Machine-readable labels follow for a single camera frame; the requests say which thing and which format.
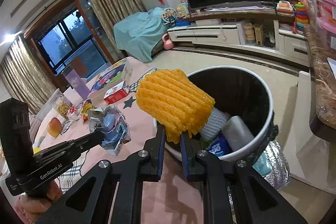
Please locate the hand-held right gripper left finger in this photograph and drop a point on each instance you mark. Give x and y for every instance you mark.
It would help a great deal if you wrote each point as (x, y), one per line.
(162, 145)

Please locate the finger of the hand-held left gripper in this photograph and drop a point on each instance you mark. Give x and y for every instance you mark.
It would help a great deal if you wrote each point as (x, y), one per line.
(90, 140)
(60, 151)

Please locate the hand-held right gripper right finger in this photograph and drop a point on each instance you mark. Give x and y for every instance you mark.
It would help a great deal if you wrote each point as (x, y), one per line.
(185, 158)

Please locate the blue white wrapper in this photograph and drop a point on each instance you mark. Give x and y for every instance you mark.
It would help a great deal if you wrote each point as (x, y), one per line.
(113, 127)

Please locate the yellow green snack bag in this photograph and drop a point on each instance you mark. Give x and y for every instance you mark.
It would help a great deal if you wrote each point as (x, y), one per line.
(86, 107)

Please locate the red white small packet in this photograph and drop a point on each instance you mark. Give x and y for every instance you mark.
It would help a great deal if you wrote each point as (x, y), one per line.
(73, 111)

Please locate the blue snack wrapper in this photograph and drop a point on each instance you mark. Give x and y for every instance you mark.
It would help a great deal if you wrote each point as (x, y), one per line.
(218, 148)

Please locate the orange foam fruit net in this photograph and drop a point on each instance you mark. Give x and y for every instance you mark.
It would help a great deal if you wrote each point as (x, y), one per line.
(173, 106)

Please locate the white foam fruit net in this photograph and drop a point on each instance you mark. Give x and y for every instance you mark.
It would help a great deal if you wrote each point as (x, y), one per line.
(216, 121)

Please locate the small red box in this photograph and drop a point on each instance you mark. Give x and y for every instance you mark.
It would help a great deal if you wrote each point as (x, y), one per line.
(115, 95)

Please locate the grey white foam block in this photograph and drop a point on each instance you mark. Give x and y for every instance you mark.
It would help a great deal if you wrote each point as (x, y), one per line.
(237, 134)

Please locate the white round trash bin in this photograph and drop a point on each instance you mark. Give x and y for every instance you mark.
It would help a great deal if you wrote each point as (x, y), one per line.
(236, 92)

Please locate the person's left hand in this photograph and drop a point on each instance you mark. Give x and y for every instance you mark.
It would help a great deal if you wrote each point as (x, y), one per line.
(39, 200)

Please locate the red yellow apple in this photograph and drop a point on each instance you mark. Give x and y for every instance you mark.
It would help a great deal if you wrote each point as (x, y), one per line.
(53, 127)

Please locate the clear jar of puffed snacks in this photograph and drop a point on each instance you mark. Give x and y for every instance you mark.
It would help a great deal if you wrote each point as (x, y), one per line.
(61, 106)

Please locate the purple drink bottle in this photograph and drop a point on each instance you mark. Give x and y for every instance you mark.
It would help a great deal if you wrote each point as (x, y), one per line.
(76, 82)

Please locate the colourful picture box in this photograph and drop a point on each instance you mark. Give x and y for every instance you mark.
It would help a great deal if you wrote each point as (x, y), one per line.
(110, 79)

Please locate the silver foil bag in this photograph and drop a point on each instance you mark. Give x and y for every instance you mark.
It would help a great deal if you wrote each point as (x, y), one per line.
(274, 163)

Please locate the round ceiling light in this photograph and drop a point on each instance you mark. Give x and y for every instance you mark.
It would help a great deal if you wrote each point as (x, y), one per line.
(9, 37)

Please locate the pink kettlebell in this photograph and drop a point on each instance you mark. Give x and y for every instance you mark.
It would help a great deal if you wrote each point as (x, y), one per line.
(168, 43)

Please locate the brown framed balcony door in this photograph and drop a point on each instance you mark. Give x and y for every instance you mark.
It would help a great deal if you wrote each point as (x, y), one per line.
(65, 35)

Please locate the teal cloth covered chair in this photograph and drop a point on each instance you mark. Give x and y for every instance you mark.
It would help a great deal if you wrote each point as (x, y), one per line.
(139, 29)

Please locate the white television stand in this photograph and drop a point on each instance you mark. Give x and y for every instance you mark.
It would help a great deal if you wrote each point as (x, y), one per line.
(210, 31)

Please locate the blue toy vehicle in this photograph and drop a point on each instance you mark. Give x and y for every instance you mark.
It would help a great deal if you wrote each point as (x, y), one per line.
(181, 22)

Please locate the toy ferris wheel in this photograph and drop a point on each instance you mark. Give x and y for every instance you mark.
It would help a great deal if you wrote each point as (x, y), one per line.
(169, 16)

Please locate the colourful activity cube toy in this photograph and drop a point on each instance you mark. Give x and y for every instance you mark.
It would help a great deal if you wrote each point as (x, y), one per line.
(182, 10)

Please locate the stack of cream tins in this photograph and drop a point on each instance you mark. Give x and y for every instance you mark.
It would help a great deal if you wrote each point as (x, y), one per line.
(248, 31)

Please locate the white paper sheets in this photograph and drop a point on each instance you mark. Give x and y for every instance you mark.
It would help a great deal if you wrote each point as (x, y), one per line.
(332, 62)

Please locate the red white toy phone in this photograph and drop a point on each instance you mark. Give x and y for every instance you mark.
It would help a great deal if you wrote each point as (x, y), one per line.
(284, 6)

